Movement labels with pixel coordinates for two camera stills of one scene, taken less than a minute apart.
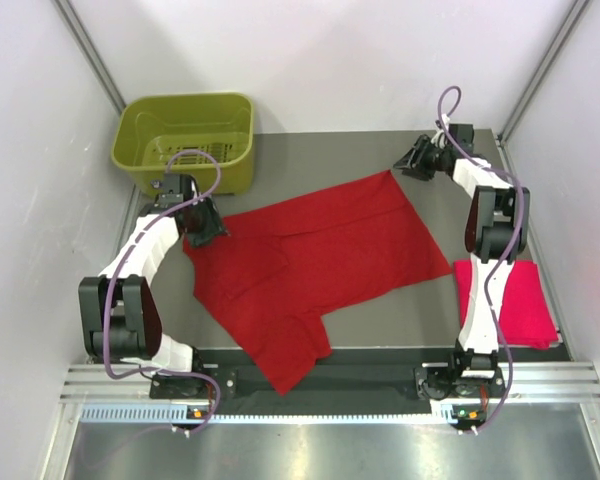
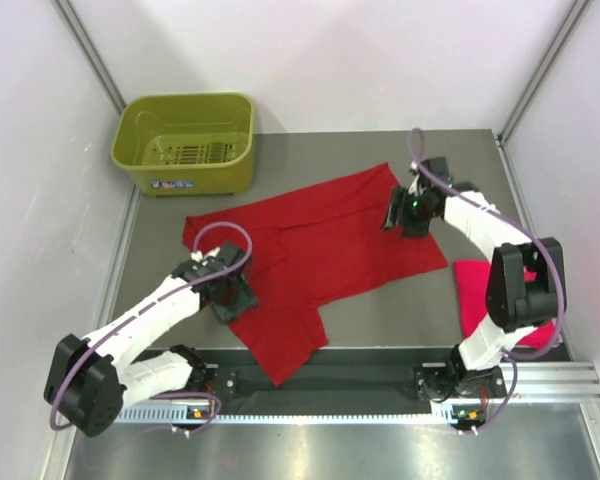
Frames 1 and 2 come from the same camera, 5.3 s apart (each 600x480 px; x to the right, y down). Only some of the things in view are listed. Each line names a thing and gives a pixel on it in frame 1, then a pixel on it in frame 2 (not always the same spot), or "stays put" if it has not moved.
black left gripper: x=214 y=226 → x=245 y=301
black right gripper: x=414 y=157 → x=400 y=199
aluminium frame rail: x=582 y=380 stays put
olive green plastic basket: x=149 y=130 stays put
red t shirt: x=284 y=262 stays put
